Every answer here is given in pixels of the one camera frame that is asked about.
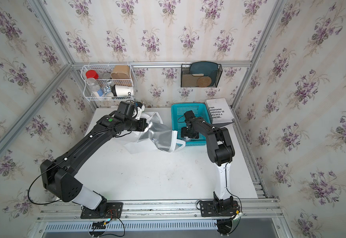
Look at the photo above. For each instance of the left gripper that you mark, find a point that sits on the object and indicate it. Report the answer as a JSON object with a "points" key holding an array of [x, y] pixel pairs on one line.
{"points": [[143, 123]]}

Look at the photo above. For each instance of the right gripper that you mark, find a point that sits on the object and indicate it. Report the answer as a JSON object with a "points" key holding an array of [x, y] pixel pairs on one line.
{"points": [[183, 133]]}

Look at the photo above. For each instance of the white insulated delivery bag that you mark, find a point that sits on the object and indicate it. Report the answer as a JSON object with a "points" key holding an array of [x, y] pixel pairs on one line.
{"points": [[157, 136]]}

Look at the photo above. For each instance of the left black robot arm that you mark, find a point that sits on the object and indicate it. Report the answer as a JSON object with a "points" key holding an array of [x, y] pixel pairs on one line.
{"points": [[58, 176]]}

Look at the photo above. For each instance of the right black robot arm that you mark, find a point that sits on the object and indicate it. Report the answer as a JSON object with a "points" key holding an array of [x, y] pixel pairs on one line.
{"points": [[220, 151]]}

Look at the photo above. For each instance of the teal plastic basket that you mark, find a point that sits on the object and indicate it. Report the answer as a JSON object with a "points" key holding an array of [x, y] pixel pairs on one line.
{"points": [[179, 121]]}

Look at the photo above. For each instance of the white book with text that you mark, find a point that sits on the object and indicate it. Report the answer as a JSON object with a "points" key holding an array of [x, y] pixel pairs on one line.
{"points": [[219, 111]]}

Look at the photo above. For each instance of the white cylindrical cup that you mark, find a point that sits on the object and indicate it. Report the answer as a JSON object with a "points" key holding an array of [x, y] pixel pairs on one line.
{"points": [[122, 91]]}

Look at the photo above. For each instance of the round cork coaster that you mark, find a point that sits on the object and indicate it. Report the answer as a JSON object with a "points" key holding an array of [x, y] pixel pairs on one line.
{"points": [[204, 81]]}

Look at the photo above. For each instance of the clear plastic bottle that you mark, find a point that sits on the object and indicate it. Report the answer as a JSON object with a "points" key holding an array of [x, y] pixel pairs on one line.
{"points": [[94, 87]]}

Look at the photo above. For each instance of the teal plate in organizer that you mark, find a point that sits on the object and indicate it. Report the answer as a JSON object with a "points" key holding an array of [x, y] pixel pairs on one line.
{"points": [[203, 67]]}

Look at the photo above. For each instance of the red lid jar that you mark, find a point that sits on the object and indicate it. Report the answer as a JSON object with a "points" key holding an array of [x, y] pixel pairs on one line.
{"points": [[92, 74]]}

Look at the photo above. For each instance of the small circuit board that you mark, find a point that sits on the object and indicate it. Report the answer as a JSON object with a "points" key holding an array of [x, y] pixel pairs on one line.
{"points": [[98, 225]]}

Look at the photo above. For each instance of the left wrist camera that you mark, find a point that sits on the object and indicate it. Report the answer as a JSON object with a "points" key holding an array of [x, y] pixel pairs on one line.
{"points": [[138, 110]]}

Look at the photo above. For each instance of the white wire wall basket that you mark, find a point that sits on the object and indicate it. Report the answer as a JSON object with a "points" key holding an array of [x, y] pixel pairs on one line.
{"points": [[106, 82]]}

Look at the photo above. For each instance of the black mesh wall organizer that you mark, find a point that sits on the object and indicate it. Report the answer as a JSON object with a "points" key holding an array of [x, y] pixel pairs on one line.
{"points": [[190, 80]]}

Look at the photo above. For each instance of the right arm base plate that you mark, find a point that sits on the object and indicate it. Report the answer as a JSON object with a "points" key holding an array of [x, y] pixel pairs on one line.
{"points": [[208, 208]]}

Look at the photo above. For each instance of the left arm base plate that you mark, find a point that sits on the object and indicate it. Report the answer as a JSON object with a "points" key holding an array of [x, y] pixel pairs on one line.
{"points": [[104, 211]]}

